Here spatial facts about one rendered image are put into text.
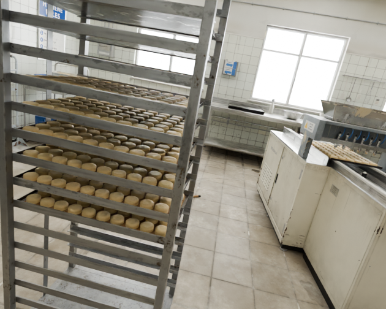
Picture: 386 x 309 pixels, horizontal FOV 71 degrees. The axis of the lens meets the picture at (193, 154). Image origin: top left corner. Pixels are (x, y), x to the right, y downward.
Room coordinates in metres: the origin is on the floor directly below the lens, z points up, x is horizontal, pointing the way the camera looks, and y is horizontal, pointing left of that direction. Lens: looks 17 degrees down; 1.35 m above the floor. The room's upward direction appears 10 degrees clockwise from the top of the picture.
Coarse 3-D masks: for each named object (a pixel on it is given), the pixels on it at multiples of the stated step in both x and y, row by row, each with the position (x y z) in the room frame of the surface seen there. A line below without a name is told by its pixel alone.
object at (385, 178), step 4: (316, 140) 3.09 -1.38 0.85; (332, 144) 2.72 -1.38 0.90; (356, 164) 2.22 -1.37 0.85; (360, 168) 2.15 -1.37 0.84; (364, 168) 2.10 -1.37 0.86; (368, 168) 2.05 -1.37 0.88; (372, 168) 2.01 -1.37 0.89; (376, 168) 2.00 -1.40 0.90; (368, 172) 2.03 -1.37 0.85; (372, 172) 1.99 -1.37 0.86; (376, 172) 1.95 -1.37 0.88; (380, 172) 1.91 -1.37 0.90; (384, 172) 1.91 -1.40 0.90; (376, 176) 1.94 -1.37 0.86; (380, 176) 1.89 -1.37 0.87; (384, 176) 1.86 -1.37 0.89; (380, 180) 1.88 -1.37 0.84; (384, 180) 1.84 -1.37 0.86
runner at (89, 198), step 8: (16, 184) 0.86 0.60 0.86; (24, 184) 0.85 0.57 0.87; (32, 184) 0.85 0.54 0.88; (40, 184) 0.85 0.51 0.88; (48, 192) 0.84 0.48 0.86; (56, 192) 0.84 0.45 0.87; (64, 192) 0.84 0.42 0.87; (72, 192) 0.83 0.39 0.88; (80, 200) 0.83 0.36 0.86; (88, 200) 0.83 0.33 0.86; (96, 200) 0.82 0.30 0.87; (104, 200) 0.82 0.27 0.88; (112, 200) 0.82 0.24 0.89; (112, 208) 0.82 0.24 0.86; (120, 208) 0.81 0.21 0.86; (128, 208) 0.81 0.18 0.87; (136, 208) 0.81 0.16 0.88; (144, 208) 0.80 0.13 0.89; (144, 216) 0.80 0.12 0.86; (152, 216) 0.80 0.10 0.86; (160, 216) 0.80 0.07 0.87
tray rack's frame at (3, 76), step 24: (0, 0) 0.83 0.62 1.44; (0, 24) 0.83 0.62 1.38; (0, 48) 0.83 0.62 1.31; (48, 48) 1.06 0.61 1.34; (0, 72) 0.83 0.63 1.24; (48, 72) 1.06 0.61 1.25; (0, 96) 0.83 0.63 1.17; (48, 96) 1.07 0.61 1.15; (0, 120) 0.83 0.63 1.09; (48, 120) 1.07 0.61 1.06; (0, 144) 0.83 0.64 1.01; (0, 168) 0.83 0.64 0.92; (0, 192) 0.83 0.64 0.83; (48, 216) 1.08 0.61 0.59; (72, 264) 1.28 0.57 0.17; (72, 288) 1.13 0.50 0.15; (120, 288) 1.19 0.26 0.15; (144, 288) 1.22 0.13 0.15
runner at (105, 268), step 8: (24, 248) 0.85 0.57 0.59; (32, 248) 0.85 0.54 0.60; (40, 248) 0.85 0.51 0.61; (48, 256) 0.84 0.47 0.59; (56, 256) 0.84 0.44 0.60; (64, 256) 0.83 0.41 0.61; (72, 256) 0.83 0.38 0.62; (80, 264) 0.83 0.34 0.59; (88, 264) 0.82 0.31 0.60; (96, 264) 0.82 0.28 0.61; (112, 272) 0.81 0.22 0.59; (120, 272) 0.81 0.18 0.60; (128, 272) 0.81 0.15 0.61; (136, 280) 0.80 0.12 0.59; (144, 280) 0.80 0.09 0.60; (152, 280) 0.80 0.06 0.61
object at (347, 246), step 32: (352, 192) 1.66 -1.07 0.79; (320, 224) 1.88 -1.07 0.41; (352, 224) 1.54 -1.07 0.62; (384, 224) 1.34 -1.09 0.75; (320, 256) 1.74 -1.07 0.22; (352, 256) 1.44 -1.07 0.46; (384, 256) 1.34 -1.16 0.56; (320, 288) 1.65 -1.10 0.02; (352, 288) 1.34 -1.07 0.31; (384, 288) 1.34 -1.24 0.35
